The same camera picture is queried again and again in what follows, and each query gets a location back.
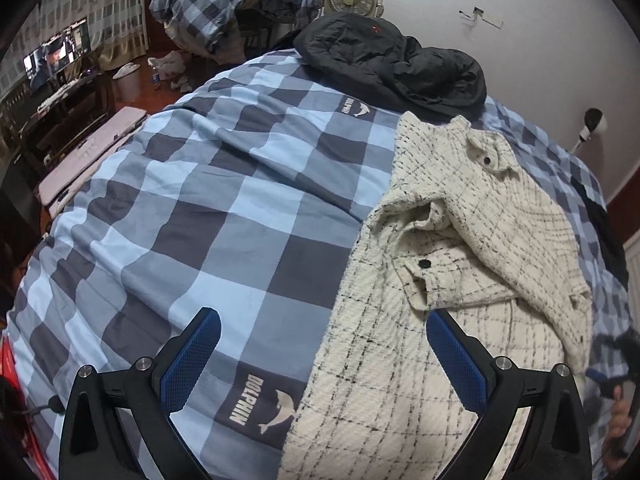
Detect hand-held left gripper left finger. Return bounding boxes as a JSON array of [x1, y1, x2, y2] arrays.
[[59, 307, 222, 480]]

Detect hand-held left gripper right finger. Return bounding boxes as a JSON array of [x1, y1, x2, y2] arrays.
[[426, 308, 594, 480]]

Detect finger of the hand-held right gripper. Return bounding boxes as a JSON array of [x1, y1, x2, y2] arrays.
[[585, 367, 626, 399], [596, 331, 640, 362]]

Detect cream plaid jacket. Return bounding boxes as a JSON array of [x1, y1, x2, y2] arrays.
[[278, 112, 595, 480]]

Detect person's right hand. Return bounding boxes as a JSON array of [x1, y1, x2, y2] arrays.
[[601, 389, 632, 467]]

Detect blue checked blanket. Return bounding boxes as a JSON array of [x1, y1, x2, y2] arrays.
[[5, 46, 632, 480]]

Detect red cloth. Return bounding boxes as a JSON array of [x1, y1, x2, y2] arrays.
[[0, 330, 55, 480]]

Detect pink padded bench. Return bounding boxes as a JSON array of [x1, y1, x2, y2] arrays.
[[38, 107, 149, 209]]

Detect dark wooden desk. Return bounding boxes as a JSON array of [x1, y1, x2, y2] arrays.
[[0, 71, 117, 196]]

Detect white trash bin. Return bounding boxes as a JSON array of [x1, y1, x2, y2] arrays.
[[112, 62, 143, 106]]

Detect white keyboard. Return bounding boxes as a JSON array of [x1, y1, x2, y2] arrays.
[[37, 80, 80, 113]]

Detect white plastic bag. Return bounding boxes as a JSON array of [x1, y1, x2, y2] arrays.
[[147, 50, 187, 79]]

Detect black puffer jacket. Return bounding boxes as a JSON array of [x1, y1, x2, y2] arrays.
[[293, 12, 487, 122]]

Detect computer monitor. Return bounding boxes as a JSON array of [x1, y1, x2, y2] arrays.
[[23, 17, 92, 95]]

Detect pile of checked bedding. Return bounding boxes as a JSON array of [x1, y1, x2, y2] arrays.
[[149, 0, 328, 65]]

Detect checked curtain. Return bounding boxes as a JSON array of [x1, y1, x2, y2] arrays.
[[0, 0, 150, 92]]

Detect metal wall hook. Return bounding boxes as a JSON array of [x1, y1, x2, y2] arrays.
[[460, 7, 504, 29]]

